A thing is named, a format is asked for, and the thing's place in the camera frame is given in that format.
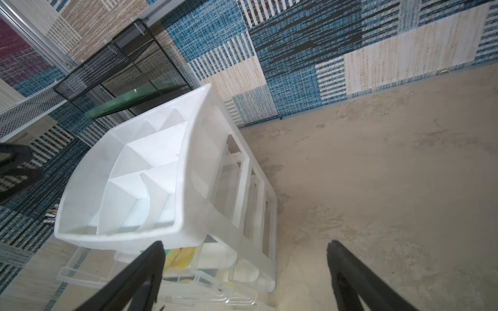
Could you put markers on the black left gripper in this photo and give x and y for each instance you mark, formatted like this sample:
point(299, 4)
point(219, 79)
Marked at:
point(12, 158)

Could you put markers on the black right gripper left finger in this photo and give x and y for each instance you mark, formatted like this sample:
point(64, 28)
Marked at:
point(134, 288)

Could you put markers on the yellow sponge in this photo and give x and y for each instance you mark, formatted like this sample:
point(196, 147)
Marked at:
point(178, 259)

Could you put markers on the black wire mesh shelf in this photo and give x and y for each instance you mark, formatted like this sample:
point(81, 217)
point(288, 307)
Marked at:
point(133, 59)

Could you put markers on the white plastic drawer organizer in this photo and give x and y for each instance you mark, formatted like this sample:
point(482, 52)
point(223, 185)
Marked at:
point(182, 174)

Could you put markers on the clear plastic drawer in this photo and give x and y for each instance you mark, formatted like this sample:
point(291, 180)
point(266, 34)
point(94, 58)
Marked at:
point(206, 280)

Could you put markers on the white wire mesh basket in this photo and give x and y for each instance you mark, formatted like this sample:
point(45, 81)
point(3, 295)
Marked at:
point(29, 111)

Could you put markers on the green board on shelf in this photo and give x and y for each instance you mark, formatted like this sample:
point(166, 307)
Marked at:
point(131, 99)

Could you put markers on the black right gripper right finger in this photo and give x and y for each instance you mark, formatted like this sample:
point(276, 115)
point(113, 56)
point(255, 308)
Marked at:
point(354, 283)

